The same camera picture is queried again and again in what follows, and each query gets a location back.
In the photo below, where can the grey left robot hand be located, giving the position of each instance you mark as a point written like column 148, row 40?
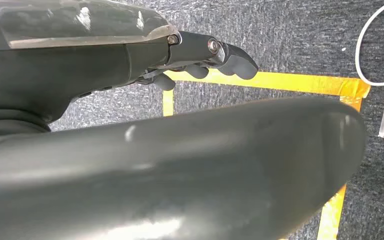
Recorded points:
column 145, row 159

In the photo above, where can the yellow floor tape outline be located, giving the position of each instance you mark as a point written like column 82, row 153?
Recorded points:
column 298, row 82

